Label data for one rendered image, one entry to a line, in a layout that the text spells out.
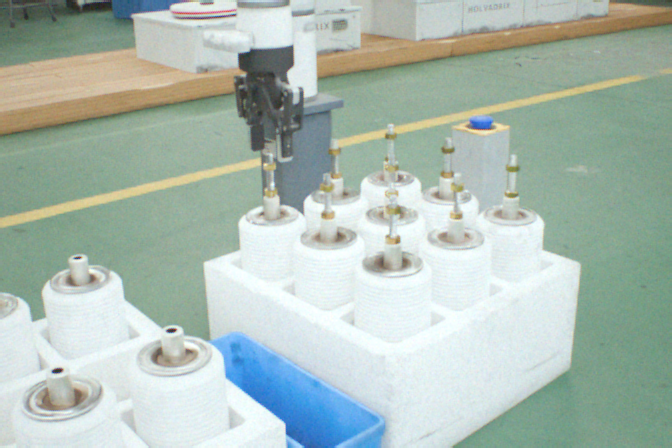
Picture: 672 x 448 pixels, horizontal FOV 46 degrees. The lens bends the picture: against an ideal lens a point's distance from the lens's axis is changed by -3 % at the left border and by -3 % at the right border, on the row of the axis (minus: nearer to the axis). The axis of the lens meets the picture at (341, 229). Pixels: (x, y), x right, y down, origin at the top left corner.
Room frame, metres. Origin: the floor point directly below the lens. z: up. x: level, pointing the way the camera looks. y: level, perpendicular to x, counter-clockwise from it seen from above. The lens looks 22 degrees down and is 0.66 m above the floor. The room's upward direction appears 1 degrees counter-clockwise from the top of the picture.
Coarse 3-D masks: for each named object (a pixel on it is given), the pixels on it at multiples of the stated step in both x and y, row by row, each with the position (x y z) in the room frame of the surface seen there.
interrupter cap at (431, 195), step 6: (426, 192) 1.18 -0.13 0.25; (432, 192) 1.18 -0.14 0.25; (438, 192) 1.18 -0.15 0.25; (462, 192) 1.17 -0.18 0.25; (468, 192) 1.17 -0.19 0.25; (426, 198) 1.15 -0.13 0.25; (432, 198) 1.15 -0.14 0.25; (438, 198) 1.16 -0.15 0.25; (462, 198) 1.14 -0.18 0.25; (468, 198) 1.14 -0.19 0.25; (438, 204) 1.13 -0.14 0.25; (444, 204) 1.13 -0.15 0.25; (450, 204) 1.12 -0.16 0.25
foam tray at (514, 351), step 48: (240, 288) 1.03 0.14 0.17; (288, 288) 1.02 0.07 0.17; (528, 288) 0.99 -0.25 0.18; (576, 288) 1.06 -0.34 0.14; (288, 336) 0.95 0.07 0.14; (336, 336) 0.88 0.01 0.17; (432, 336) 0.86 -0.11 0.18; (480, 336) 0.91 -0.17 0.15; (528, 336) 0.99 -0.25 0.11; (336, 384) 0.88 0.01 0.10; (384, 384) 0.82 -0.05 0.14; (432, 384) 0.85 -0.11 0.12; (480, 384) 0.92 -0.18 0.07; (528, 384) 0.99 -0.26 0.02; (384, 432) 0.82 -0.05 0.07; (432, 432) 0.86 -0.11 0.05
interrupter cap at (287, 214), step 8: (256, 208) 1.12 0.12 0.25; (280, 208) 1.12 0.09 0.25; (288, 208) 1.12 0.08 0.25; (248, 216) 1.09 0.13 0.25; (256, 216) 1.09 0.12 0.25; (280, 216) 1.09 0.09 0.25; (288, 216) 1.08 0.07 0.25; (296, 216) 1.08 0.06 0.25; (256, 224) 1.06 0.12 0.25; (264, 224) 1.06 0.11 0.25; (272, 224) 1.06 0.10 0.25; (280, 224) 1.06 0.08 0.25
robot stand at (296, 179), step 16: (320, 96) 1.65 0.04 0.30; (304, 112) 1.56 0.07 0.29; (320, 112) 1.59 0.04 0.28; (272, 128) 1.59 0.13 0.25; (304, 128) 1.57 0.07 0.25; (320, 128) 1.59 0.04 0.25; (272, 144) 1.59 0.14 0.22; (304, 144) 1.57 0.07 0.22; (320, 144) 1.59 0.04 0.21; (304, 160) 1.57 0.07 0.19; (320, 160) 1.59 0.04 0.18; (288, 176) 1.56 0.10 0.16; (304, 176) 1.57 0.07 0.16; (320, 176) 1.59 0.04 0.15; (288, 192) 1.56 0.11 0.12; (304, 192) 1.57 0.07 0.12; (304, 208) 1.57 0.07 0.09
